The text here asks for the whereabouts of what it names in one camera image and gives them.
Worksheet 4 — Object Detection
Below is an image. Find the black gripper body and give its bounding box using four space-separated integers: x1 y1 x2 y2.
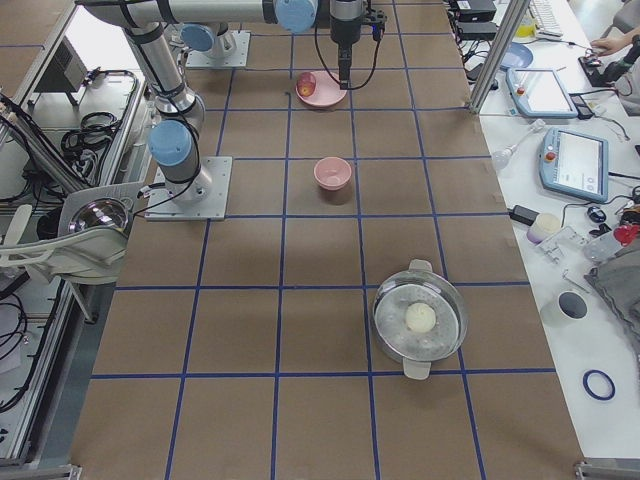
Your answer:
329 0 386 75

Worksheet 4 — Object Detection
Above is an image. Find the red apple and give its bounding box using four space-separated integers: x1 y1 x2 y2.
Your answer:
296 72 317 98

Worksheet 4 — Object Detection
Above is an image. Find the pink bowl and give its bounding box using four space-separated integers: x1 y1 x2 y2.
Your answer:
313 157 352 191

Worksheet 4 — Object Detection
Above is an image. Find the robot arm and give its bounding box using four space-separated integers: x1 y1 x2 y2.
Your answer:
77 1 387 129

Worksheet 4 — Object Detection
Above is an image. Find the pink plate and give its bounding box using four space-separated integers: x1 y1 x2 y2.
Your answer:
295 70 347 108

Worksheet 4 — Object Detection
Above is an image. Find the blue plate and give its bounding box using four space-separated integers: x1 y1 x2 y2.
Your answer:
500 42 533 71

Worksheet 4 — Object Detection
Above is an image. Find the light bulb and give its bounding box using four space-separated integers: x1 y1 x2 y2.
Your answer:
491 144 518 172

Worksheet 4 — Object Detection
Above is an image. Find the upper teach pendant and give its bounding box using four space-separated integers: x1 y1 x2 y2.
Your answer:
505 68 578 119

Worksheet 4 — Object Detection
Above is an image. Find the teach pendant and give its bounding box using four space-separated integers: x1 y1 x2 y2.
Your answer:
505 68 578 119
538 128 609 204

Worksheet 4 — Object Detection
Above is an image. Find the steel steamer pot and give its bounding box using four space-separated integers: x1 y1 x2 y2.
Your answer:
370 259 468 380

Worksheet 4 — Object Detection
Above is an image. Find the black power adapter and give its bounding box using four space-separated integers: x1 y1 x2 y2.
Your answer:
508 205 539 226

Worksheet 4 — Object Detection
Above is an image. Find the lower teach pendant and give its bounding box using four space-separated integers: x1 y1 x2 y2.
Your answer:
538 128 609 204

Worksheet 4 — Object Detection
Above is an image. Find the white steamed bun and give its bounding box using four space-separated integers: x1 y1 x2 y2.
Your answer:
404 302 437 333

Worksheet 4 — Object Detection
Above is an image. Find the white cup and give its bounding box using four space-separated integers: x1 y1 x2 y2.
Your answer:
540 290 588 326

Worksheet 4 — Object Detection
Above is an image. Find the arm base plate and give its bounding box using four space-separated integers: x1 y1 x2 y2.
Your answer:
183 30 251 70
143 156 233 221

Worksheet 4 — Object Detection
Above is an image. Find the aluminium frame post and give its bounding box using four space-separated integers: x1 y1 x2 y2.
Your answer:
468 0 529 114

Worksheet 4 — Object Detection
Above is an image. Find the blue tape ring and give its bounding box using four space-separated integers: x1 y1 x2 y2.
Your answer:
582 369 616 401

